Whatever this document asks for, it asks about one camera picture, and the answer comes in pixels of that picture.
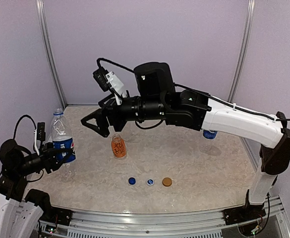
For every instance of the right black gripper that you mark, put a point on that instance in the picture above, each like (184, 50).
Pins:
(110, 111)

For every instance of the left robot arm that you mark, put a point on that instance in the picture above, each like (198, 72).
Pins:
(8, 178)

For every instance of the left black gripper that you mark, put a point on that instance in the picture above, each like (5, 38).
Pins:
(48, 160)

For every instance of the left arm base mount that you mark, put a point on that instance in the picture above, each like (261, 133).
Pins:
(52, 214)

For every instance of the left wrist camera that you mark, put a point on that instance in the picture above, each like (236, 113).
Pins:
(39, 135)

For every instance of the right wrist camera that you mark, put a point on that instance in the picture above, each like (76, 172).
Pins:
(108, 81)

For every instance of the gold bottle cap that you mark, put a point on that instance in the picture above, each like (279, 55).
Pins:
(167, 182)

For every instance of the orange juice bottle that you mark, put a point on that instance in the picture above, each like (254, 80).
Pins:
(118, 146)

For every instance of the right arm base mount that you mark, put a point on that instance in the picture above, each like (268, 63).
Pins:
(244, 213)

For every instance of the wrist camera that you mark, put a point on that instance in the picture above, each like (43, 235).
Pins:
(108, 81)
(39, 135)

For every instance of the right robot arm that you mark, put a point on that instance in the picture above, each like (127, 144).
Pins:
(193, 109)

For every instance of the right aluminium post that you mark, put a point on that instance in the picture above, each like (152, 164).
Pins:
(243, 50)

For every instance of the Pepsi bottle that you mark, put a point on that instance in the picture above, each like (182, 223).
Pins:
(61, 136)

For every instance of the blue Pepsi bottle cap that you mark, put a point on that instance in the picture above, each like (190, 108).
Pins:
(132, 181)

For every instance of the left aluminium post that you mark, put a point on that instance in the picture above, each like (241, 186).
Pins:
(49, 51)

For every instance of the aluminium post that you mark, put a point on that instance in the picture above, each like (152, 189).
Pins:
(49, 51)
(243, 50)

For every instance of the blue label water bottle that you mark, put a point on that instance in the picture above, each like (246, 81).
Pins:
(206, 141)

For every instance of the aluminium front rail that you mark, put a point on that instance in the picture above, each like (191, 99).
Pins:
(203, 224)

